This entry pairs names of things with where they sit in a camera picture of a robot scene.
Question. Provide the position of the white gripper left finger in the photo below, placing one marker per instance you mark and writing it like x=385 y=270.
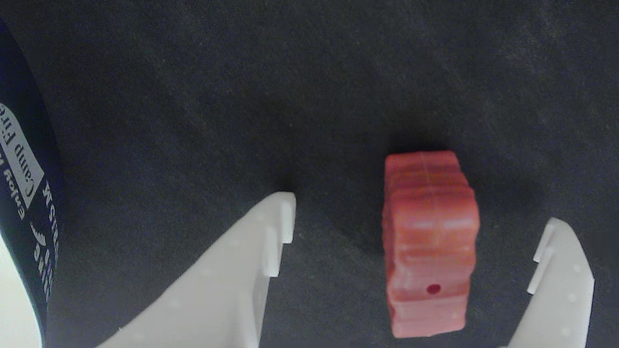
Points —
x=222 y=295

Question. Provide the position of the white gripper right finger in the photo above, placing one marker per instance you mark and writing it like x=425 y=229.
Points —
x=561 y=299

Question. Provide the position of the brown block toy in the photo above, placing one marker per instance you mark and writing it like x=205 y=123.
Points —
x=428 y=241

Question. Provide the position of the black cloth desk mat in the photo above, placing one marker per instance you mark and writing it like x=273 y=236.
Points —
x=242 y=96

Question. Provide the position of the white bowl navy printed outside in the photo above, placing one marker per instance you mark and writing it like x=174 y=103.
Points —
x=24 y=159

